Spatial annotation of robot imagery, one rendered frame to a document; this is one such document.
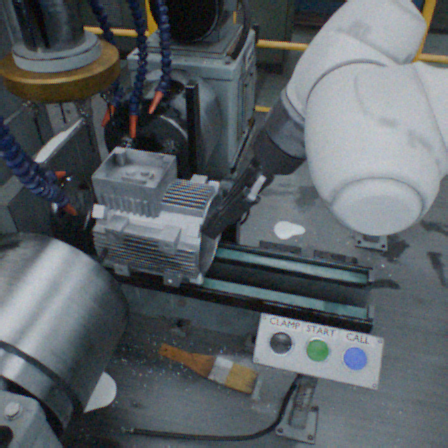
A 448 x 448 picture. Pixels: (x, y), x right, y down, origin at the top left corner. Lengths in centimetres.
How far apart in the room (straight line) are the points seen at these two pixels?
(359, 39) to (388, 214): 21
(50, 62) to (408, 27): 47
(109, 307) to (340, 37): 46
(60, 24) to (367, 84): 45
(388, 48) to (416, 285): 72
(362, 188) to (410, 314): 72
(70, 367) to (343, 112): 44
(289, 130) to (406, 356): 59
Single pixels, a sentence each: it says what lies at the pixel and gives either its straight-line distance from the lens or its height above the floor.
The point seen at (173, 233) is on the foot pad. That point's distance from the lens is 76.
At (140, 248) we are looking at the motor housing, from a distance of 80.
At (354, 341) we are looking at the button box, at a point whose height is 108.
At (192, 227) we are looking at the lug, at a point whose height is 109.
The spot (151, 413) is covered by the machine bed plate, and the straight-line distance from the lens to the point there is 88.
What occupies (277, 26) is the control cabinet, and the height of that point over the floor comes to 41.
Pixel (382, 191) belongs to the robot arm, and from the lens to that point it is 36.
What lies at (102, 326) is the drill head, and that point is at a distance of 65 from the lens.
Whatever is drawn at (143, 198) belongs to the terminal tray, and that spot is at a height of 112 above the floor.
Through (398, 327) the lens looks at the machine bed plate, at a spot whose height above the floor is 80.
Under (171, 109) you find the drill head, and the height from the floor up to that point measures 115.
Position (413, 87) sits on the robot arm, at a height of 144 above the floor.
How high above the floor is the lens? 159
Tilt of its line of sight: 42 degrees down
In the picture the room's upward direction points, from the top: straight up
